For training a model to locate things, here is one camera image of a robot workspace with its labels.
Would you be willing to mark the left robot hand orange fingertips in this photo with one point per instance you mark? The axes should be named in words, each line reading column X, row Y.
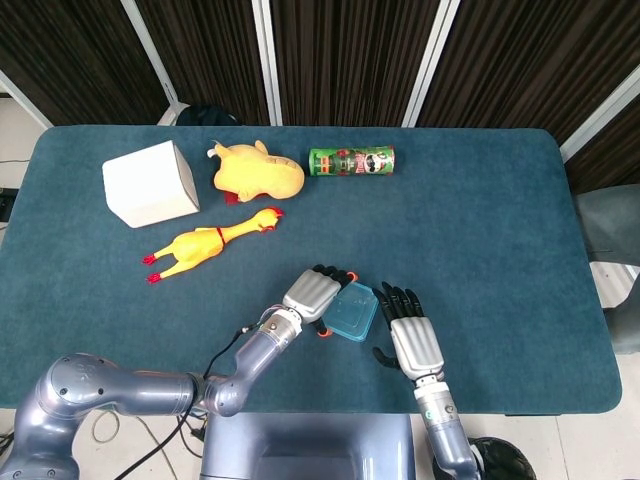
column 312, row 295

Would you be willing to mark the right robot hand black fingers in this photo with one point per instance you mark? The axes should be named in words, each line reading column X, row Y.
column 417, row 345

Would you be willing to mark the blue container lid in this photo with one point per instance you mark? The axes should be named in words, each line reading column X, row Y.
column 352, row 312

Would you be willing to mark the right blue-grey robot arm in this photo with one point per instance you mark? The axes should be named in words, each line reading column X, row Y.
column 445, row 425

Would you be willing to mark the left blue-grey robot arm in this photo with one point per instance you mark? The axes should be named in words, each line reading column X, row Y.
column 125, row 392

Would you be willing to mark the white rectangular box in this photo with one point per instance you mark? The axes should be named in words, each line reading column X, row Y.
column 145, row 185

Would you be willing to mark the teal table cover cloth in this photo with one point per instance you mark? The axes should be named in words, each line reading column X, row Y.
column 450, row 225

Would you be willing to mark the yellow rubber chicken toy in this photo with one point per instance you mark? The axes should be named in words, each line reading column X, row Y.
column 195, row 245

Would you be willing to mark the yellow plush toy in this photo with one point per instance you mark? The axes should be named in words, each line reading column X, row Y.
column 255, row 172

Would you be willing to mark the green chips can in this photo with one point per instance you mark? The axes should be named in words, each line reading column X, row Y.
column 350, row 162

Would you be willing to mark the black trash bin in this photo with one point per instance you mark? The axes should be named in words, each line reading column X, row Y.
column 505, row 460

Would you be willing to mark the blue-grey robot torso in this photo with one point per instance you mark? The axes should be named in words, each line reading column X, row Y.
column 305, row 445

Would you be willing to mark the grey chair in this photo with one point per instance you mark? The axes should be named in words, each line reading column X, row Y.
column 610, row 220

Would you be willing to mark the black power strip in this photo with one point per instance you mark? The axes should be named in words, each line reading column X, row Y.
column 5, row 205

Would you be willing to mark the white partition frame post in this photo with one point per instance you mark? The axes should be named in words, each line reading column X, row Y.
column 150, row 55
column 25, row 97
column 267, row 60
column 600, row 112
column 430, row 60

